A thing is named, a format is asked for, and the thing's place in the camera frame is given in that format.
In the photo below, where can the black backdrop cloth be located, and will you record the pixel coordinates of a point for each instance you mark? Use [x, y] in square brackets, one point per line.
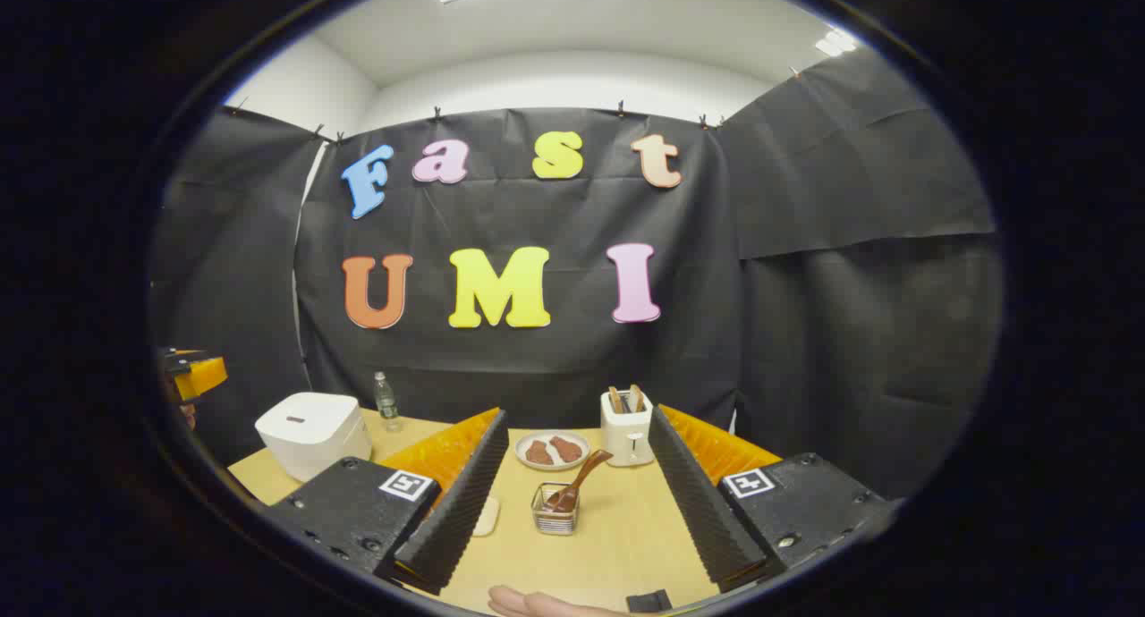
[501, 219]

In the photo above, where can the brown wooden spoon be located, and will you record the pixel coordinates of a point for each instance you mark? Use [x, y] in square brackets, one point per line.
[586, 474]

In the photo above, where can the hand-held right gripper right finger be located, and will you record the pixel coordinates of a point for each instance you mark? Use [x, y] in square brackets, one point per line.
[702, 501]

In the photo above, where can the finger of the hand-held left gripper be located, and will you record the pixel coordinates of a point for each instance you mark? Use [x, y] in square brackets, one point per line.
[201, 377]

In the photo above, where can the white toaster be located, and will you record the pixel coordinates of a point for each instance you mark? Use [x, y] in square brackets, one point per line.
[626, 440]

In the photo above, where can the clear plastic water bottle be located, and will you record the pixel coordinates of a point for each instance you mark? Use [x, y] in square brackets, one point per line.
[386, 404]

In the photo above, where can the toast slice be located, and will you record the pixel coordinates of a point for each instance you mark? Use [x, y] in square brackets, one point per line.
[616, 401]
[636, 398]

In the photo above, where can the brown meat piece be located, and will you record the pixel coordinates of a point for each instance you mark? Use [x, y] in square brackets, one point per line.
[566, 449]
[538, 453]

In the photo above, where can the small ceiling light panel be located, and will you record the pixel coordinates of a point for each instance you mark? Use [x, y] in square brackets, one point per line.
[835, 43]

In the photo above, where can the white round plate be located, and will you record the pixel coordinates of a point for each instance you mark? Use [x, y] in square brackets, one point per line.
[553, 465]

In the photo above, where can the white rice cooker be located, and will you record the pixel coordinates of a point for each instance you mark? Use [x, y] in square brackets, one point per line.
[309, 429]

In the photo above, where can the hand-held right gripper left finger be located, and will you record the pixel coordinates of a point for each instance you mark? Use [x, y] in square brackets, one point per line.
[461, 501]

